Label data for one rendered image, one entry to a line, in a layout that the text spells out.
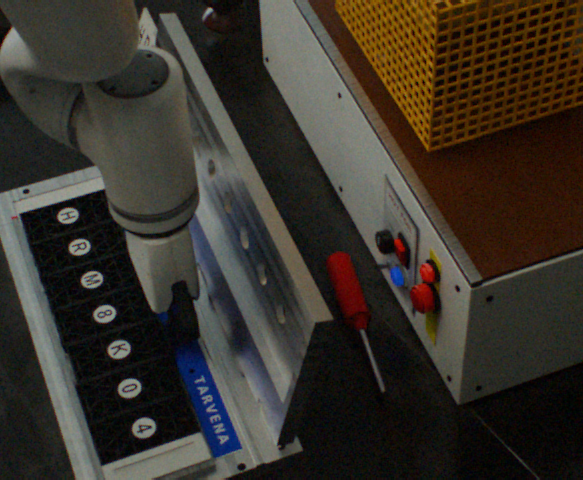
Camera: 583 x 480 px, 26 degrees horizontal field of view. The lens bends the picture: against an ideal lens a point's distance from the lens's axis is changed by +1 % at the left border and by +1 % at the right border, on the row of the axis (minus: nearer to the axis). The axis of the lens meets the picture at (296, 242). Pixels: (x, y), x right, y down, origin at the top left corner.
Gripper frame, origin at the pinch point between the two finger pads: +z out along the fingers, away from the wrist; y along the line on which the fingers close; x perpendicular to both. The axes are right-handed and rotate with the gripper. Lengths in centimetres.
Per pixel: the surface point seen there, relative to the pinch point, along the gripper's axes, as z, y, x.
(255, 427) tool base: 2.2, 15.4, 3.2
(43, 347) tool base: 1.9, -1.6, -13.4
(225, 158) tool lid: -13.5, -5.0, 8.4
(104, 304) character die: 0.9, -3.8, -6.3
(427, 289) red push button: -8.0, 13.6, 21.7
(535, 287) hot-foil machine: -12.0, 19.9, 29.2
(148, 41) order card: 0.0, -40.6, 9.6
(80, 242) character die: 0.9, -13.0, -6.5
